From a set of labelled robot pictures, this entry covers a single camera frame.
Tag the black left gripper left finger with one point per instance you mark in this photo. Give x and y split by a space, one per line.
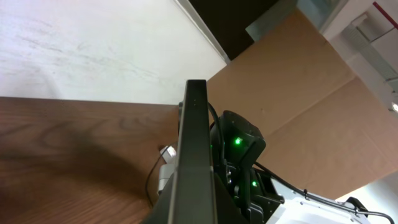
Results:
160 213

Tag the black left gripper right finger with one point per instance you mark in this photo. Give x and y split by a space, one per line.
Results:
227 211

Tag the Galaxy S25 Ultra smartphone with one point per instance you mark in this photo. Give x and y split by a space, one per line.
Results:
193 194

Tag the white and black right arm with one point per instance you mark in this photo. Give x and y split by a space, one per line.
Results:
261 196

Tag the white power strip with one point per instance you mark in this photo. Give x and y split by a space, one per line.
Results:
168 155

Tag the brown cardboard panel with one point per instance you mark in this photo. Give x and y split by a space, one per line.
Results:
324 129

